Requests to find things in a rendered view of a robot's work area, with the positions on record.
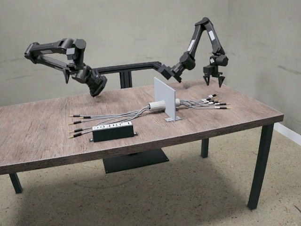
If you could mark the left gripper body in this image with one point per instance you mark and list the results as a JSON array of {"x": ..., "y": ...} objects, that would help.
[{"x": 217, "y": 75}]

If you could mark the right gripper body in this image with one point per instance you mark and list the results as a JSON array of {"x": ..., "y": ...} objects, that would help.
[{"x": 75, "y": 67}]

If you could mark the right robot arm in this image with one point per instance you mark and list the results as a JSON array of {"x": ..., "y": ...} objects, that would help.
[{"x": 74, "y": 49}]

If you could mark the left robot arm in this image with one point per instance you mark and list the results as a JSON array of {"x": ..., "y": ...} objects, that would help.
[{"x": 187, "y": 60}]

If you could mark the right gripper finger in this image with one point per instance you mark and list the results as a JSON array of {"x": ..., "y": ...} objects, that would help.
[
  {"x": 66, "y": 74},
  {"x": 86, "y": 73}
]

